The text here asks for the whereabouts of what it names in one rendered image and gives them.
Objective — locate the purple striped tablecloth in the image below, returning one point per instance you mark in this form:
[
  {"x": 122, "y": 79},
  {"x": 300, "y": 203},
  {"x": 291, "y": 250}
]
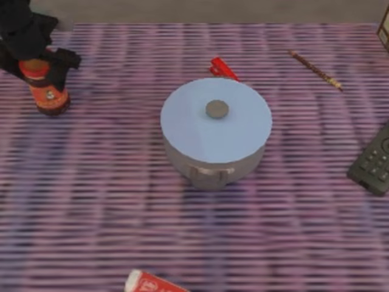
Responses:
[{"x": 194, "y": 158}]

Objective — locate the brown carton box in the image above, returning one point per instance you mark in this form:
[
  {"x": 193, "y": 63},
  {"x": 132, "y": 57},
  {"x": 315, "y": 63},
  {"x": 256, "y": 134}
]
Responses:
[{"x": 383, "y": 29}]

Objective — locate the dark remote control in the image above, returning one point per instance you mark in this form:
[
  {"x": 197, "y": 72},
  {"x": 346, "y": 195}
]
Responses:
[{"x": 372, "y": 164}]

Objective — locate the red clip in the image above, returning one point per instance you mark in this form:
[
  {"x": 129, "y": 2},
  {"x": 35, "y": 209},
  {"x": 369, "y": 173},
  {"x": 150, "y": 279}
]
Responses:
[{"x": 222, "y": 68}]

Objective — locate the orange sauce bottle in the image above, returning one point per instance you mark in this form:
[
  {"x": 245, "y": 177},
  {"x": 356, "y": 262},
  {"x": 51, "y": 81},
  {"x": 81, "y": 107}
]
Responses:
[{"x": 47, "y": 91}]

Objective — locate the brown pencil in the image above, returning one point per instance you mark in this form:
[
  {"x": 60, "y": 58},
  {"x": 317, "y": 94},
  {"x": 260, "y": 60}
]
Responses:
[{"x": 316, "y": 70}]

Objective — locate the grey pot with blue lid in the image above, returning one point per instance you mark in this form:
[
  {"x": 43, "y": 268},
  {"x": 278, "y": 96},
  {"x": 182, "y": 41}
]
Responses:
[{"x": 215, "y": 130}]

